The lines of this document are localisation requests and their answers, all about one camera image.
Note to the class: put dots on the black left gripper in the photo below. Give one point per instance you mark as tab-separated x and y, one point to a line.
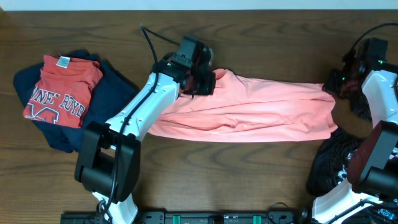
208	85

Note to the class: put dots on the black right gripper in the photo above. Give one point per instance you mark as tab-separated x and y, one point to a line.
329	84

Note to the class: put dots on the salmon pink shirt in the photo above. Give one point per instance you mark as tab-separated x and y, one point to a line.
250	110

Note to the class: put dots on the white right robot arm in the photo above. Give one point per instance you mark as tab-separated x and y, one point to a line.
352	176

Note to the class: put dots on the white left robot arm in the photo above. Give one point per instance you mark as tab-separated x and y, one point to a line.
109	159

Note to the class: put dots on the navy folded garment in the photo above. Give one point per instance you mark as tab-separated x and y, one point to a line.
109	97

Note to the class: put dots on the black printed t-shirt pile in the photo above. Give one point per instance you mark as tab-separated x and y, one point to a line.
330	168

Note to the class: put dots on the red folded printed t-shirt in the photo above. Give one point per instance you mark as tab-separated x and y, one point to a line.
62	95

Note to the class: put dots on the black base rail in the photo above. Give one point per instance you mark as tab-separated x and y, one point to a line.
278	214

